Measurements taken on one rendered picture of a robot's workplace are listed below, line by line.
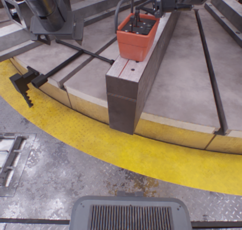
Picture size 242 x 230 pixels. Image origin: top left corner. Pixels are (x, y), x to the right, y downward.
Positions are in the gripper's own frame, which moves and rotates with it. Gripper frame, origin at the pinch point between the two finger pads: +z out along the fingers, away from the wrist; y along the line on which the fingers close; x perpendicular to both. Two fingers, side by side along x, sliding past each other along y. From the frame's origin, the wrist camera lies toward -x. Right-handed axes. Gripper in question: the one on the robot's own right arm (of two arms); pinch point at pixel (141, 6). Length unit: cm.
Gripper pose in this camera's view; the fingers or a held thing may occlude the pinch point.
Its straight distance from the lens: 84.0
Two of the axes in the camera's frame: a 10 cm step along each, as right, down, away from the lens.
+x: 2.0, 7.0, 6.9
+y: -3.7, 7.1, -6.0
